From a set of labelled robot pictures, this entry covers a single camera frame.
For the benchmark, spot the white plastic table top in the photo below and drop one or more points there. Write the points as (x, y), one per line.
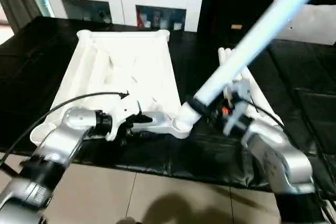
(126, 66)

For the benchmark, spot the white plastic table leg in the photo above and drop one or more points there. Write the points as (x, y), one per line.
(261, 94)
(252, 40)
(222, 56)
(229, 54)

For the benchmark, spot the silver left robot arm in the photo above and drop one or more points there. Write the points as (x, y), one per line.
(58, 145)

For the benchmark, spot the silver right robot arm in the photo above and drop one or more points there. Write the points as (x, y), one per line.
(278, 161)

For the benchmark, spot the small yellow tag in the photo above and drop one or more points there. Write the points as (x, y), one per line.
(236, 26)

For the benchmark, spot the black work mat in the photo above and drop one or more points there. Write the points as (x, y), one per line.
(310, 108)

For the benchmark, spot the black stand leg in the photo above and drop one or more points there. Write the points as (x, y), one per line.
(8, 169)

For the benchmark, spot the white padded sheet with fitting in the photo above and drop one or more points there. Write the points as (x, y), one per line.
(315, 27)

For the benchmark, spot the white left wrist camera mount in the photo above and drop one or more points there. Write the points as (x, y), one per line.
(122, 114)

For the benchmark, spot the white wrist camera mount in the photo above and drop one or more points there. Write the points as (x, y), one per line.
(237, 103)
(122, 114)

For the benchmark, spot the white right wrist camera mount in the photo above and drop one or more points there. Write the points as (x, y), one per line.
(237, 103)

